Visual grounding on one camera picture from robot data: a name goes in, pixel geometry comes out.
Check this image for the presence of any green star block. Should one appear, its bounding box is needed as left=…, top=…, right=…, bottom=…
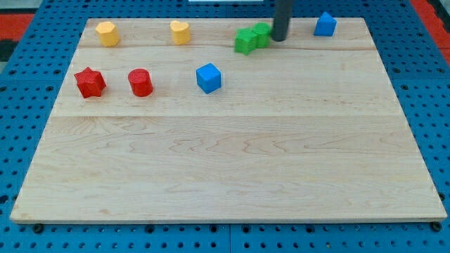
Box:
left=234, top=27, right=257, bottom=56

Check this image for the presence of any blue cube block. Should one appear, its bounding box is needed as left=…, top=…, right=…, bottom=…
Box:
left=195, top=63, right=221, bottom=94

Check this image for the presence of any red star block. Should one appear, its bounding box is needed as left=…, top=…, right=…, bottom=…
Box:
left=74, top=67, right=106, bottom=98

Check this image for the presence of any wooden board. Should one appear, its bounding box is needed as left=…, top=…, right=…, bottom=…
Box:
left=11, top=18, right=447, bottom=224

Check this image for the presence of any red cylinder block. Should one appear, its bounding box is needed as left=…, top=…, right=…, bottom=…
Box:
left=128, top=68, right=153, bottom=97

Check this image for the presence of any green cylinder block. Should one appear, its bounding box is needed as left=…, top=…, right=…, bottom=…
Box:
left=252, top=22, right=271, bottom=48

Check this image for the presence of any yellow heart block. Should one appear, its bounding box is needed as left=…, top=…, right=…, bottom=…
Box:
left=169, top=20, right=191, bottom=45

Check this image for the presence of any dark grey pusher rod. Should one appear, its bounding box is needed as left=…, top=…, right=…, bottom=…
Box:
left=271, top=0, right=295, bottom=42

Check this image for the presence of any blue pentagon block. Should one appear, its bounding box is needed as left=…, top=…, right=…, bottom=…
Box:
left=314, top=12, right=338, bottom=37

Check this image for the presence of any yellow hexagon block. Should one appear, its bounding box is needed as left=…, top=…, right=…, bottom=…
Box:
left=95, top=21, right=120, bottom=47

